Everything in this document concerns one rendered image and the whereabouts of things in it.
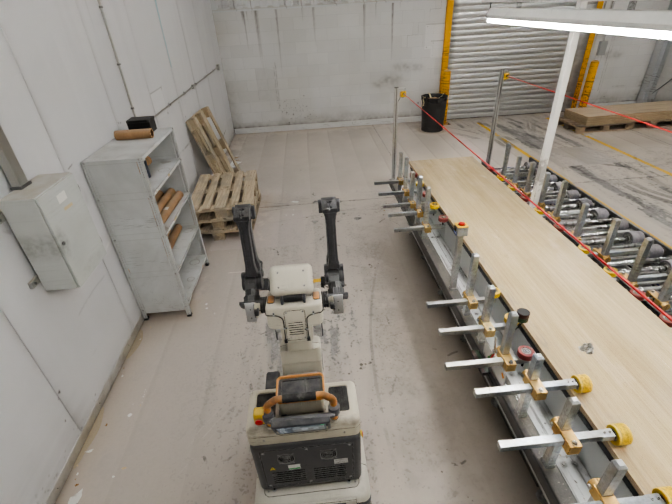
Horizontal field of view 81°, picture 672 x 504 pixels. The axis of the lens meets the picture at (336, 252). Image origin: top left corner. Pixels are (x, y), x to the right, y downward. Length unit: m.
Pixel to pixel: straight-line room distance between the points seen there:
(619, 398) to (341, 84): 8.30
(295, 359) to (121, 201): 2.01
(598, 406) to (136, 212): 3.25
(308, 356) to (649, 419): 1.55
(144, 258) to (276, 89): 6.43
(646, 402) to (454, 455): 1.16
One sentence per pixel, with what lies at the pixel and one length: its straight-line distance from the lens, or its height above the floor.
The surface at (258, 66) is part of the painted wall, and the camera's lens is 9.44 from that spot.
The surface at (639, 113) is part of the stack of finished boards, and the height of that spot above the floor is 0.30.
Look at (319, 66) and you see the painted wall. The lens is 9.40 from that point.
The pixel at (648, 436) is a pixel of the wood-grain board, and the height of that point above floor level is 0.90.
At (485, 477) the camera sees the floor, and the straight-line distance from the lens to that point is 2.88.
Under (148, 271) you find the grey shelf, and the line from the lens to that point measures 3.83.
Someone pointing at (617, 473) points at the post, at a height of 1.12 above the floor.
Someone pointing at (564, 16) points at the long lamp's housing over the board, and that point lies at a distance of 2.33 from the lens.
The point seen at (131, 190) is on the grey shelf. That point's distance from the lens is 3.48.
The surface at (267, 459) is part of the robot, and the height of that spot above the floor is 0.59.
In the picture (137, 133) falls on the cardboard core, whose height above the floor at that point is 1.60.
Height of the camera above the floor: 2.46
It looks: 32 degrees down
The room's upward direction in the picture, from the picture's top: 3 degrees counter-clockwise
